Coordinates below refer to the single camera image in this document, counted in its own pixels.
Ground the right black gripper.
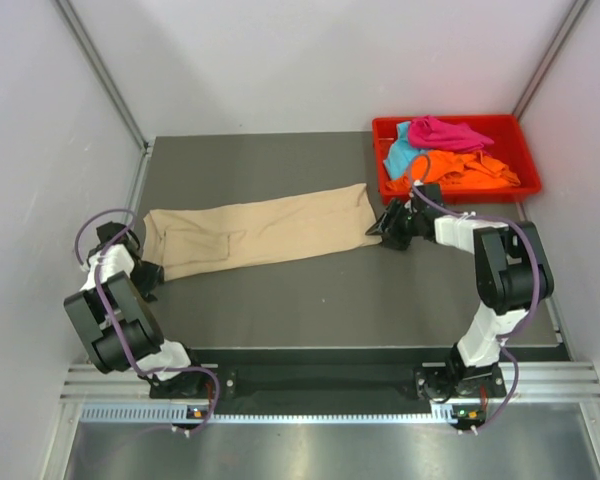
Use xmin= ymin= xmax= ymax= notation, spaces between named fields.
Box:
xmin=367 ymin=198 xmax=425 ymax=251

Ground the beige t shirt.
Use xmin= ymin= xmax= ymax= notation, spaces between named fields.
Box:
xmin=143 ymin=183 xmax=380 ymax=281

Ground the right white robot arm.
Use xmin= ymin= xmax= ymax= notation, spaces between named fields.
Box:
xmin=366 ymin=182 xmax=554 ymax=403

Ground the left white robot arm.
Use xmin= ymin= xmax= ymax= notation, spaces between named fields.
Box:
xmin=63 ymin=222 xmax=208 ymax=399

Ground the light blue t shirt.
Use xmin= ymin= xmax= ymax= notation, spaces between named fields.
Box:
xmin=383 ymin=121 xmax=427 ymax=180

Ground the orange t shirt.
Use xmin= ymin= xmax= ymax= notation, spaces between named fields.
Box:
xmin=385 ymin=150 xmax=521 ymax=192

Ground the pink t shirt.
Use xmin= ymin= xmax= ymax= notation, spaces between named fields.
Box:
xmin=407 ymin=116 xmax=495 ymax=153

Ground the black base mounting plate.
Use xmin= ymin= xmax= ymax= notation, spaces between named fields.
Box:
xmin=149 ymin=344 xmax=506 ymax=416

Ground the red plastic bin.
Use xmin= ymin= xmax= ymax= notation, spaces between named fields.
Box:
xmin=371 ymin=114 xmax=542 ymax=205

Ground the aluminium front rail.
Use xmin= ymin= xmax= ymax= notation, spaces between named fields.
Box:
xmin=60 ymin=362 xmax=600 ymax=427

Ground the left aluminium corner post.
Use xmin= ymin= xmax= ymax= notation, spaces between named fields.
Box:
xmin=52 ymin=0 xmax=149 ymax=152

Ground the aluminium corner post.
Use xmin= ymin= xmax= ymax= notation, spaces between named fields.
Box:
xmin=52 ymin=0 xmax=149 ymax=152
xmin=512 ymin=0 xmax=592 ymax=122

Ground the right aluminium corner post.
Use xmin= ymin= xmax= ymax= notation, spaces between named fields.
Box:
xmin=512 ymin=0 xmax=592 ymax=122

